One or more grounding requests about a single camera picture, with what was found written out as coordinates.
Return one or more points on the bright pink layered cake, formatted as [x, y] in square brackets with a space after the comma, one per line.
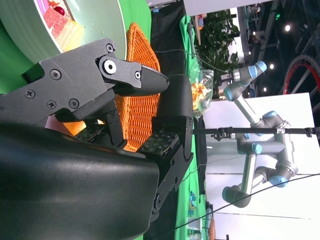
[40, 3]

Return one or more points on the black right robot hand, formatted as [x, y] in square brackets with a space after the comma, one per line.
[75, 187]

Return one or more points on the green leafy plant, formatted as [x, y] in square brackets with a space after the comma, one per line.
[217, 37]

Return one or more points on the red black wheel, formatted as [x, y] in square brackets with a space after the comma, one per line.
[300, 65]

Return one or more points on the green tablecloth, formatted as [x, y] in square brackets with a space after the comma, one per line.
[10, 62]
[187, 212]

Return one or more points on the orange wicker basket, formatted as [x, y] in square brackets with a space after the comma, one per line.
[140, 112]

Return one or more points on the white partition panel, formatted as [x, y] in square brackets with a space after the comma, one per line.
[287, 110]

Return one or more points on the pale green round bowl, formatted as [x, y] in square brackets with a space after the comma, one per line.
[105, 20]

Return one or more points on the black boom pole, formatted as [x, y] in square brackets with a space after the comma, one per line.
[250, 130]

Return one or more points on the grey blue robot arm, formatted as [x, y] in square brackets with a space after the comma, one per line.
[282, 147]

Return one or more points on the clear bag of snacks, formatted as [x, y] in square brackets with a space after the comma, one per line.
[200, 92]

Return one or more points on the salmon pink cake slice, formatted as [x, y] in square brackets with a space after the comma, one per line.
[57, 25]

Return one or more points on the yellow layered cake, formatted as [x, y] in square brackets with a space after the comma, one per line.
[72, 35]

